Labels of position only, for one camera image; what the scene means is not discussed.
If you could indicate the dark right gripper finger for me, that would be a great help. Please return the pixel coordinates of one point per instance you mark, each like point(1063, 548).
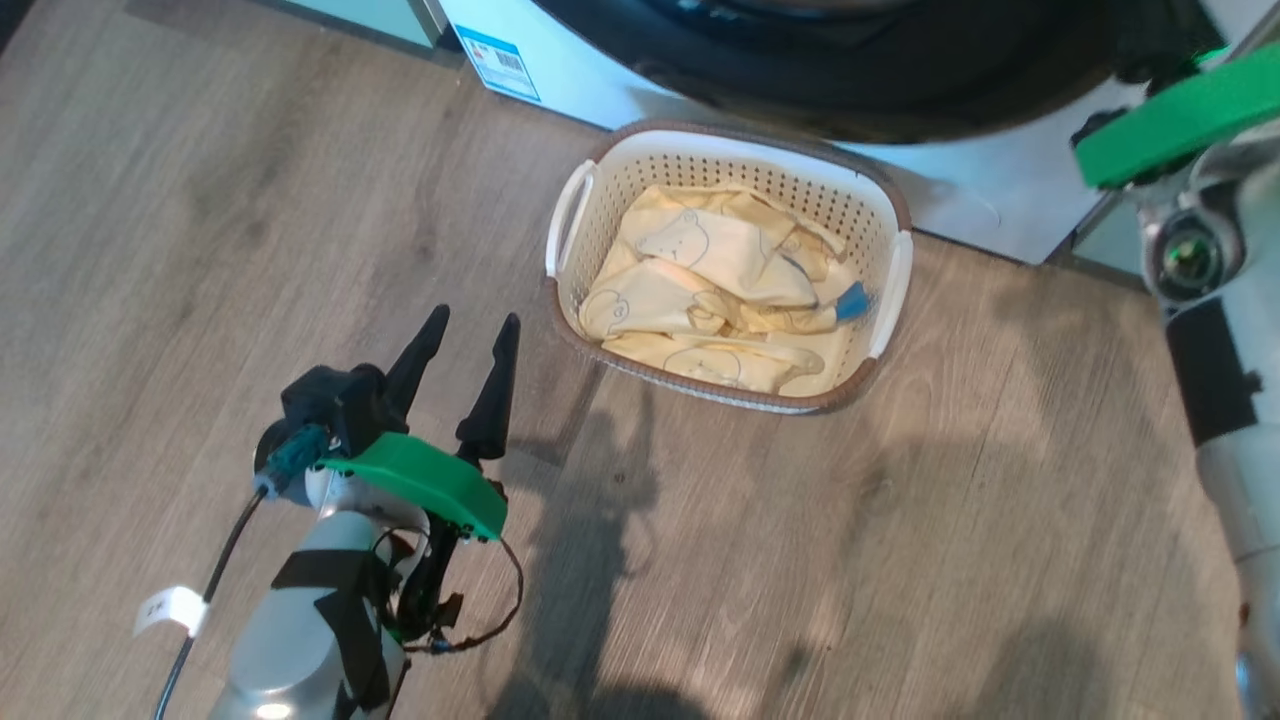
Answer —
point(1102, 126)
point(1160, 60)

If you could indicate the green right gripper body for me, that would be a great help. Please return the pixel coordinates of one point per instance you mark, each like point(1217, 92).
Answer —
point(1190, 120)

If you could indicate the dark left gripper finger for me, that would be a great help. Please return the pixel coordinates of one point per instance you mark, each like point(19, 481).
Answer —
point(420, 360)
point(492, 410)

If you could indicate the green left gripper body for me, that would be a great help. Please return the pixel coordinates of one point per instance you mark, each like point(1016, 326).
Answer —
point(430, 480)

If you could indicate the yellow garment with blue trim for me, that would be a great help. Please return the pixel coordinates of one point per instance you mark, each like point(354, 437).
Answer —
point(720, 365)

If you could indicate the black round washing machine door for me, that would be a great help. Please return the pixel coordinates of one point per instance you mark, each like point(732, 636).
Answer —
point(850, 90)

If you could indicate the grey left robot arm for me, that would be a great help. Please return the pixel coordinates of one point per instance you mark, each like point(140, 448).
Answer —
point(290, 640)

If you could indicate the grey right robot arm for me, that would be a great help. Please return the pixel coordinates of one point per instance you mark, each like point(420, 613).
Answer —
point(1235, 450)

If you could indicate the white front-load washing machine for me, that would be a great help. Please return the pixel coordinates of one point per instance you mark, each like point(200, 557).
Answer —
point(960, 190)

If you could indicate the cream perforated laundry basket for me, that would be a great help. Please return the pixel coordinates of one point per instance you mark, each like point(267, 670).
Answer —
point(600, 190)

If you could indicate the pale green cabinet panel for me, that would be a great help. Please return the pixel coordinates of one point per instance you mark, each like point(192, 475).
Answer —
point(370, 18)
point(1105, 245)

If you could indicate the blue energy label sticker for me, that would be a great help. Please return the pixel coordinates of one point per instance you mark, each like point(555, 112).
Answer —
point(500, 65)

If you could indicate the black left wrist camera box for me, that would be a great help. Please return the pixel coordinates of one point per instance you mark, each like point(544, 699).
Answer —
point(330, 405)

